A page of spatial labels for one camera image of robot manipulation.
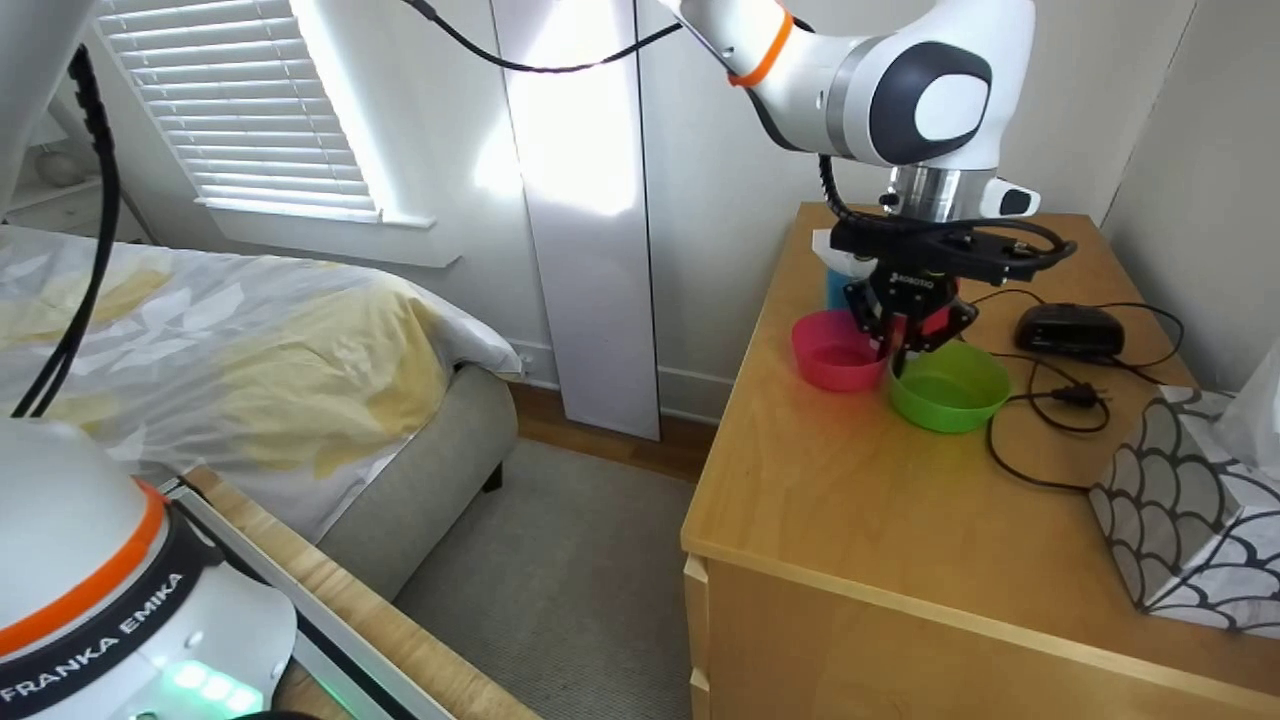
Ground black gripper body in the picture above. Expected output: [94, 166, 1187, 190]
[832, 215, 1075, 334]

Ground pink plastic bowl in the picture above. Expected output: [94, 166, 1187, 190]
[794, 313, 886, 391]

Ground green plastic bowl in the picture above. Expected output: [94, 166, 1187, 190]
[887, 345, 1013, 437]

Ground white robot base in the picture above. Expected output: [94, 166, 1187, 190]
[0, 421, 296, 720]

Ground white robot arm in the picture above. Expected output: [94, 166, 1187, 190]
[662, 0, 1072, 371]

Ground blue plastic cup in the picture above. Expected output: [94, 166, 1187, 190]
[823, 273, 862, 313]

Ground white crumpled tissue in cup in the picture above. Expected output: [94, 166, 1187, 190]
[809, 229, 846, 273]

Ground black computer mouse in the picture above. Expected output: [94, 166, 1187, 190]
[1015, 303, 1125, 362]

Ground wooden dresser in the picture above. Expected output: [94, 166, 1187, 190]
[682, 203, 1280, 720]

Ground scale-patterned tissue box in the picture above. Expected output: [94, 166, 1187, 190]
[1089, 385, 1280, 639]

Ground white tissue in box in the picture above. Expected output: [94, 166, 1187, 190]
[1217, 339, 1280, 482]

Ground white leaning board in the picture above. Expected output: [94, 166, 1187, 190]
[491, 0, 662, 442]

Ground bed with yellow-white sheet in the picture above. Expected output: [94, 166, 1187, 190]
[0, 223, 519, 597]

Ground wooden robot table edge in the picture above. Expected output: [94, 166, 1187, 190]
[165, 467, 537, 720]

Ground white window blinds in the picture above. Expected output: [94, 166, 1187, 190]
[98, 0, 433, 229]

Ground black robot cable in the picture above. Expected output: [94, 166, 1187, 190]
[8, 45, 130, 425]

